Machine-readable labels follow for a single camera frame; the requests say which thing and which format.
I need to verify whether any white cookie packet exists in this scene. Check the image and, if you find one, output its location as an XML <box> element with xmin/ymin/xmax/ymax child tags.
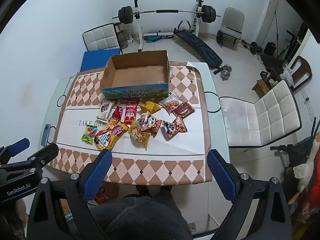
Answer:
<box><xmin>159</xmin><ymin>93</ymin><xmax>184</xmax><ymax>114</ymax></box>

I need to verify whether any long red snack packet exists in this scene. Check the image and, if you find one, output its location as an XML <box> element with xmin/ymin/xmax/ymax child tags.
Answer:
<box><xmin>124</xmin><ymin>100</ymin><xmax>139</xmax><ymax>125</ymax></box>

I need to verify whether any dark brown snack packet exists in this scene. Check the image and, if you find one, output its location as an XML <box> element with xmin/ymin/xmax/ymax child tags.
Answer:
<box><xmin>172</xmin><ymin>102</ymin><xmax>195</xmax><ymax>119</ymax></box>

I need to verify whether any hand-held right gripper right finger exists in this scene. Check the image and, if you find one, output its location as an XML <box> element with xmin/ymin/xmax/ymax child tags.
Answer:
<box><xmin>207</xmin><ymin>149</ymin><xmax>294</xmax><ymax>240</ymax></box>

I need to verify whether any diamond pattern tablecloth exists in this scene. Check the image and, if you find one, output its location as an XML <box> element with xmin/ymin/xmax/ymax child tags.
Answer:
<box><xmin>49</xmin><ymin>61</ymin><xmax>213</xmax><ymax>184</ymax></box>

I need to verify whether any dark wooden chair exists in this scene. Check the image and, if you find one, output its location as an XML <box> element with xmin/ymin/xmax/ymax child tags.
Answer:
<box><xmin>282</xmin><ymin>56</ymin><xmax>313</xmax><ymax>93</ymax></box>

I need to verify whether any grey folding chair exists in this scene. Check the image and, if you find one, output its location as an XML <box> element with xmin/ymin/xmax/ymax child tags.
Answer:
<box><xmin>216</xmin><ymin>7</ymin><xmax>245</xmax><ymax>48</ymax></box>

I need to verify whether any white padded chair back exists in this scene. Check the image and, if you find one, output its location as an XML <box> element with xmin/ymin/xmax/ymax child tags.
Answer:
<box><xmin>82</xmin><ymin>23</ymin><xmax>123</xmax><ymax>54</ymax></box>

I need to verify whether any white plush toy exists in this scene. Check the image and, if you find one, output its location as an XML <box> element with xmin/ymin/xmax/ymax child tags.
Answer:
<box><xmin>292</xmin><ymin>152</ymin><xmax>317</xmax><ymax>193</ymax></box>

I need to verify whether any red packet under table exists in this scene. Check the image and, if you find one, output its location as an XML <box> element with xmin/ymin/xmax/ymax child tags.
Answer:
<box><xmin>94</xmin><ymin>187</ymin><xmax>109</xmax><ymax>204</ymax></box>

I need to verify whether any barbell with black plates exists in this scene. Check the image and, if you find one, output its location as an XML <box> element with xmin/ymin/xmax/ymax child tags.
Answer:
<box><xmin>112</xmin><ymin>4</ymin><xmax>222</xmax><ymax>25</ymax></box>

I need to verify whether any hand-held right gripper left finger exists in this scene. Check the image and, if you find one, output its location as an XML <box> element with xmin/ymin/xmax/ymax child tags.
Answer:
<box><xmin>25</xmin><ymin>149</ymin><xmax>113</xmax><ymax>240</ymax></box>

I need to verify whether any white padded chair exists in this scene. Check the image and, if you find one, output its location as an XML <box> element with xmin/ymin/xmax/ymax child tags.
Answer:
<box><xmin>82</xmin><ymin>23</ymin><xmax>123</xmax><ymax>54</ymax></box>
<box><xmin>219</xmin><ymin>79</ymin><xmax>303</xmax><ymax>148</ymax></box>

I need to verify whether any small red snack packet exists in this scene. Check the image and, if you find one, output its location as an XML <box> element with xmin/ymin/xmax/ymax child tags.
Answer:
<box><xmin>112</xmin><ymin>106</ymin><xmax>125</xmax><ymax>122</ymax></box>

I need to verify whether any grey flat device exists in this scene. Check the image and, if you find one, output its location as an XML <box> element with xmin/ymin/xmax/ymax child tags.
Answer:
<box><xmin>41</xmin><ymin>124</ymin><xmax>54</xmax><ymax>147</ymax></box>

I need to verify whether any green candy packet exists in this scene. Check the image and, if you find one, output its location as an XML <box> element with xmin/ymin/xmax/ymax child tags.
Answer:
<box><xmin>80</xmin><ymin>124</ymin><xmax>98</xmax><ymax>145</ymax></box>

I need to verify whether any black exercise machine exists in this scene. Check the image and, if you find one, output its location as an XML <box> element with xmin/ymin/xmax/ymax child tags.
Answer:
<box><xmin>260</xmin><ymin>30</ymin><xmax>303</xmax><ymax>75</ymax></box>

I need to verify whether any white wafer packet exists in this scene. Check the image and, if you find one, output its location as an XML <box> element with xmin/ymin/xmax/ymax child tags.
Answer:
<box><xmin>96</xmin><ymin>100</ymin><xmax>115</xmax><ymax>120</ymax></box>

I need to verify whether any pale yellow snack packet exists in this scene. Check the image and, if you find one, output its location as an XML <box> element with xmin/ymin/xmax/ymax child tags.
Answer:
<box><xmin>128</xmin><ymin>120</ymin><xmax>152</xmax><ymax>151</ymax></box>

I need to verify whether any red panda snack packet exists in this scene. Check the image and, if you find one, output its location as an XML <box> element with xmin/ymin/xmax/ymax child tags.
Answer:
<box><xmin>136</xmin><ymin>112</ymin><xmax>162</xmax><ymax>138</ymax></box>

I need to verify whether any black sit-up bench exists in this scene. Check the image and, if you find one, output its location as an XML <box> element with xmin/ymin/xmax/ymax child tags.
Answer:
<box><xmin>174</xmin><ymin>20</ymin><xmax>223</xmax><ymax>69</ymax></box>

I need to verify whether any small wooden stool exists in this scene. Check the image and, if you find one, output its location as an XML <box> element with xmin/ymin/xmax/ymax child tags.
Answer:
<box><xmin>251</xmin><ymin>79</ymin><xmax>269</xmax><ymax>98</ymax></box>

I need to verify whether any white plastic bag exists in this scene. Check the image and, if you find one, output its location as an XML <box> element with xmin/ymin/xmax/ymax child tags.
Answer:
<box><xmin>280</xmin><ymin>64</ymin><xmax>295</xmax><ymax>87</ymax></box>

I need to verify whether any black dumbbell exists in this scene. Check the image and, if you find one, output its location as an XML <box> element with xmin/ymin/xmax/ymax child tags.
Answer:
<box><xmin>241</xmin><ymin>40</ymin><xmax>263</xmax><ymax>55</ymax></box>

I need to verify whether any chrome dumbbell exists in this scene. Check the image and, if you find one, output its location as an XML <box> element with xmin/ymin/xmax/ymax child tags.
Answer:
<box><xmin>214</xmin><ymin>64</ymin><xmax>232</xmax><ymax>80</ymax></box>

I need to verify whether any white barbell rack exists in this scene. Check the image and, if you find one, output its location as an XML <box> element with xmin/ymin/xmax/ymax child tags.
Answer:
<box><xmin>132</xmin><ymin>0</ymin><xmax>205</xmax><ymax>53</ymax></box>

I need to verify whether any cardboard box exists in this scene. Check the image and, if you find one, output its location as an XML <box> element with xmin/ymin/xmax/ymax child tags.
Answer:
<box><xmin>100</xmin><ymin>50</ymin><xmax>172</xmax><ymax>99</ymax></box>

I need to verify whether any large yellow snack bag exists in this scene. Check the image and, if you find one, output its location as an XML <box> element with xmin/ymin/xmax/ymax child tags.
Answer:
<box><xmin>94</xmin><ymin>117</ymin><xmax>129</xmax><ymax>150</ymax></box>

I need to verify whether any orange sunflower seed packet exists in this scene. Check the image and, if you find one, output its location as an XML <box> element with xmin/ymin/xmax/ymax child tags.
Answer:
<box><xmin>161</xmin><ymin>116</ymin><xmax>188</xmax><ymax>140</ymax></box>

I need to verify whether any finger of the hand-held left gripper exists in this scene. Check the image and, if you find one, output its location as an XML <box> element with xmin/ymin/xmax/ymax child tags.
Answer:
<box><xmin>25</xmin><ymin>143</ymin><xmax>60</xmax><ymax>177</ymax></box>
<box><xmin>0</xmin><ymin>137</ymin><xmax>30</xmax><ymax>167</ymax></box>

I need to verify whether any clear water jug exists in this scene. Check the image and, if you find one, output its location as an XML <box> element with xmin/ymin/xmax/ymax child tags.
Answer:
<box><xmin>117</xmin><ymin>29</ymin><xmax>129</xmax><ymax>48</ymax></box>

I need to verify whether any blue cushion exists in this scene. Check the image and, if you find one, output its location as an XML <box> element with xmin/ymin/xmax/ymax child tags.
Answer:
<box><xmin>80</xmin><ymin>50</ymin><xmax>120</xmax><ymax>72</ymax></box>

